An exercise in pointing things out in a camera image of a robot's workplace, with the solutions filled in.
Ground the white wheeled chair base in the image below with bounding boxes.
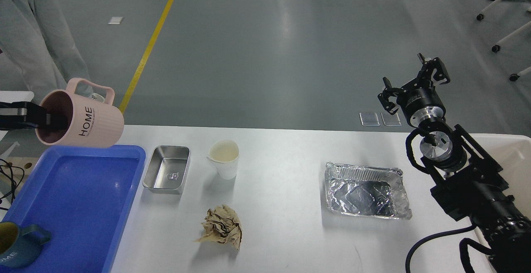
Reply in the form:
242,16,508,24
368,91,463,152
475,0,531,81

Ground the white plastic bin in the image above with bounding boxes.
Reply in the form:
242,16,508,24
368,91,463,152
473,134,530,273

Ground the white paper cup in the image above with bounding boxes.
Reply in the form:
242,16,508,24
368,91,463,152
207,139,240,180

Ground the blue plastic tray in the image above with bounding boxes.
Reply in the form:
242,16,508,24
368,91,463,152
1,145,146,273

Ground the pink ribbed mug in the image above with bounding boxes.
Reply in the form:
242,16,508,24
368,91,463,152
36,78,124,148

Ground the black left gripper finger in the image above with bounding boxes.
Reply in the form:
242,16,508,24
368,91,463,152
0,115,51,131
0,101,48,117

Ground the clear floor plate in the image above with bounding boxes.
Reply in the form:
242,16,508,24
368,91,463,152
359,112,380,127
380,112,402,127

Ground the clear floor plate left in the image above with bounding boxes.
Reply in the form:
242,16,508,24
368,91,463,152
359,112,380,127

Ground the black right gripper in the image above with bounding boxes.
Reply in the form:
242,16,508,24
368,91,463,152
378,53,451,129

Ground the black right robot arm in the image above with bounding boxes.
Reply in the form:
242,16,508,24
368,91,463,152
378,54,531,273

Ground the crumpled brown paper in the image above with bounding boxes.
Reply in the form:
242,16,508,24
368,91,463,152
195,204,243,251

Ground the clear floor plate right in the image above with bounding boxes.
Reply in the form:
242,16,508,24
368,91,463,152
380,112,402,127

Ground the stainless steel rectangular tin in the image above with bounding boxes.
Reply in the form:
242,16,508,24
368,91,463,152
143,146,191,195

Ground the aluminium foil tray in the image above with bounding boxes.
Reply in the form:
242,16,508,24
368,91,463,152
324,162,413,220

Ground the person in grey trousers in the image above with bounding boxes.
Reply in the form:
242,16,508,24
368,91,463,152
0,0,90,103

